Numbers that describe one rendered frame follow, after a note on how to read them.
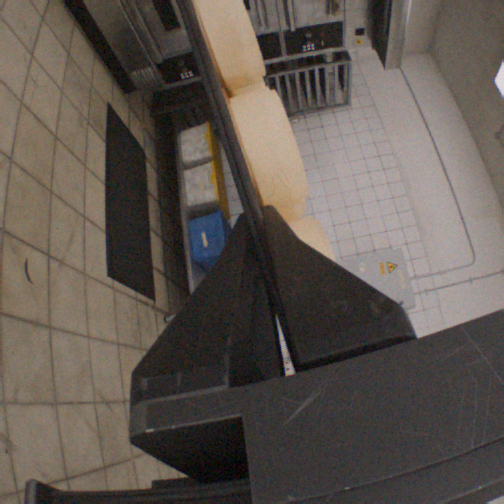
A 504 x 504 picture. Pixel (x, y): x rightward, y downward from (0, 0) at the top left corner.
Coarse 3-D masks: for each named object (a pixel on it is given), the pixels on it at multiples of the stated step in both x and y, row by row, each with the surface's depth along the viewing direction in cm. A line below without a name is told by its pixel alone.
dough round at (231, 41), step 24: (192, 0) 15; (216, 0) 14; (240, 0) 14; (216, 24) 14; (240, 24) 14; (216, 48) 15; (240, 48) 15; (216, 72) 16; (240, 72) 16; (264, 72) 17
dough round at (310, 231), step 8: (288, 224) 16; (296, 224) 15; (304, 224) 15; (312, 224) 15; (320, 224) 15; (296, 232) 15; (304, 232) 15; (312, 232) 15; (320, 232) 15; (304, 240) 14; (312, 240) 14; (320, 240) 14; (320, 248) 14; (328, 248) 14; (328, 256) 14
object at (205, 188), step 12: (192, 168) 329; (204, 168) 326; (216, 168) 338; (192, 180) 325; (204, 180) 323; (216, 180) 320; (192, 192) 322; (204, 192) 320; (216, 192) 316; (192, 204) 321; (204, 204) 322; (216, 204) 324; (228, 204) 362; (228, 216) 348
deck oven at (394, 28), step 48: (96, 0) 194; (144, 0) 200; (288, 0) 212; (336, 0) 223; (384, 0) 223; (96, 48) 234; (144, 48) 240; (288, 48) 262; (336, 48) 266; (384, 48) 264
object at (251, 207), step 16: (176, 0) 12; (192, 16) 12; (192, 32) 12; (192, 48) 12; (208, 64) 12; (208, 80) 12; (208, 96) 12; (224, 112) 12; (224, 128) 12; (224, 144) 12; (240, 160) 12; (240, 176) 12; (240, 192) 12; (256, 208) 12; (256, 224) 12; (256, 240) 12; (272, 272) 12; (272, 288) 12; (288, 336) 12; (288, 352) 12
